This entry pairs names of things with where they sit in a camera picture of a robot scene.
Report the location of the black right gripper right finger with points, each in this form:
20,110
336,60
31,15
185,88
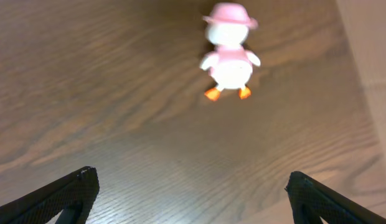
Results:
314,203

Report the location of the pink white duck toy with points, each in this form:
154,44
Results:
230,64

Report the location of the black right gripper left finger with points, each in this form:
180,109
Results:
70,198

